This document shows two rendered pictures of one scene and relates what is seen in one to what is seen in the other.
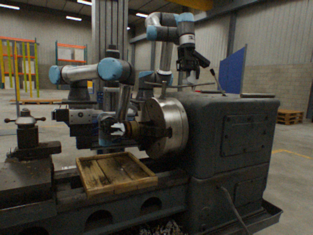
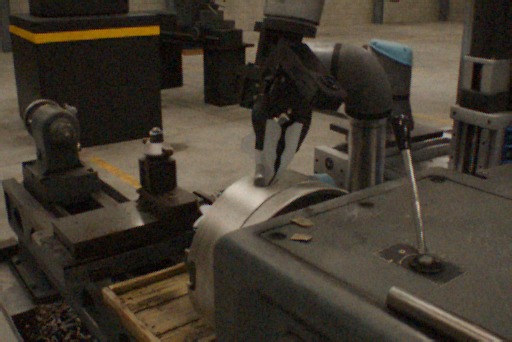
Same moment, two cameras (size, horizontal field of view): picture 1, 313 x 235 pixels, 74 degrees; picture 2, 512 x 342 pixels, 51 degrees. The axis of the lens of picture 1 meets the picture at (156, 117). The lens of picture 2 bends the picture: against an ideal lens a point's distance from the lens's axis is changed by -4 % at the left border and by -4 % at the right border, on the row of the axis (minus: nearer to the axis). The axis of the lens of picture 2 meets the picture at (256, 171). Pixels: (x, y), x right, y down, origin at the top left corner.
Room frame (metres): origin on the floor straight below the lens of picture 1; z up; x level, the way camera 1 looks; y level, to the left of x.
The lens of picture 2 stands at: (0.89, -0.85, 1.54)
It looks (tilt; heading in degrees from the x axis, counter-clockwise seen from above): 19 degrees down; 81
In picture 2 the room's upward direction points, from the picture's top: straight up
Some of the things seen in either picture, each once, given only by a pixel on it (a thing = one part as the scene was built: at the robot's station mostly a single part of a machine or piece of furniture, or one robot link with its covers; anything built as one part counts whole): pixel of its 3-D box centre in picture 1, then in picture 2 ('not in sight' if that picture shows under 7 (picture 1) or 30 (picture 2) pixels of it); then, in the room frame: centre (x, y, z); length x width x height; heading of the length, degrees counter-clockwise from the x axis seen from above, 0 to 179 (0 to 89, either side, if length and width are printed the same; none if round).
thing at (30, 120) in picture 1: (25, 119); (157, 146); (0.84, 0.54, 1.13); 0.08 x 0.08 x 0.03
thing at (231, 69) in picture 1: (226, 88); not in sight; (7.53, -2.46, 1.18); 4.12 x 0.80 x 2.35; 172
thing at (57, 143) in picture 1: (35, 151); (165, 200); (0.86, 0.52, 0.99); 0.20 x 0.10 x 0.05; 118
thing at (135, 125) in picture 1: (132, 129); not in sight; (0.99, 0.11, 1.08); 0.09 x 0.09 x 0.09; 28
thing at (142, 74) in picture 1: (146, 79); not in sight; (1.66, 0.09, 1.33); 0.13 x 0.12 x 0.14; 98
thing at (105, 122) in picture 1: (110, 125); not in sight; (1.04, 0.23, 1.08); 0.12 x 0.09 x 0.08; 27
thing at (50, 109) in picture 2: not in sight; (56, 146); (0.48, 1.04, 1.01); 0.30 x 0.20 x 0.29; 118
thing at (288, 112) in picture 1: (284, 116); not in sight; (7.80, -4.86, 0.22); 1.25 x 0.86 x 0.44; 124
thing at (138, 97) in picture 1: (145, 93); not in sight; (1.66, 0.10, 1.21); 0.15 x 0.15 x 0.10
